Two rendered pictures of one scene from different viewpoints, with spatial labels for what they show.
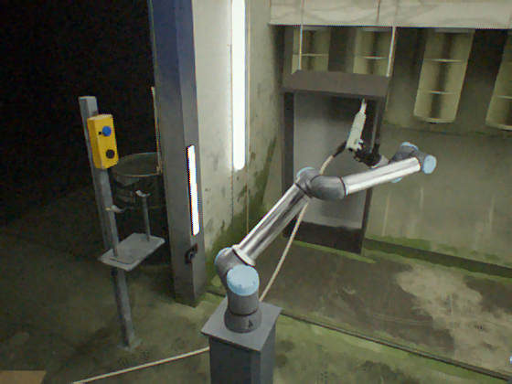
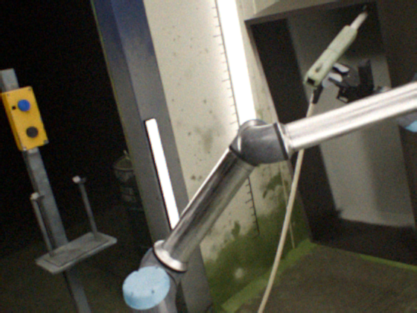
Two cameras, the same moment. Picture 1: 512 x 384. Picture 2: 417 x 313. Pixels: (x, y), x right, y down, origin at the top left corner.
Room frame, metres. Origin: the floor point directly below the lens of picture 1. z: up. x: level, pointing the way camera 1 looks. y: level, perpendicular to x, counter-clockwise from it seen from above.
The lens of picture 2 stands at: (0.39, -0.77, 1.61)
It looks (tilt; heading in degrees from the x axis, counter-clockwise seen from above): 16 degrees down; 26
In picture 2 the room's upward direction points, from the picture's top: 12 degrees counter-clockwise
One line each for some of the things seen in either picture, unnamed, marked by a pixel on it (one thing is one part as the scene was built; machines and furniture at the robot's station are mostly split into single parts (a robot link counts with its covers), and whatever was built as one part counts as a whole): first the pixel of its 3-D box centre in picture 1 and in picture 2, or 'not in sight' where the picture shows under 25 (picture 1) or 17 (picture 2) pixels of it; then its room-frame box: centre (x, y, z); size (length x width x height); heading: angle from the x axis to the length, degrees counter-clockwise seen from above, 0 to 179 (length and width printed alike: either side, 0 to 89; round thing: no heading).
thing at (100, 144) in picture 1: (102, 142); (24, 118); (1.81, 0.78, 1.42); 0.12 x 0.06 x 0.26; 158
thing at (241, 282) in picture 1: (241, 287); (150, 299); (1.42, 0.06, 0.83); 0.17 x 0.15 x 0.18; 21
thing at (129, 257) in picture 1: (131, 225); (67, 218); (1.78, 0.68, 0.95); 0.26 x 0.15 x 0.32; 158
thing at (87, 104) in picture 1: (111, 240); (58, 238); (1.84, 0.84, 0.82); 0.06 x 0.06 x 1.64; 68
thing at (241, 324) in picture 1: (242, 311); not in sight; (1.41, 0.05, 0.69); 0.19 x 0.19 x 0.10
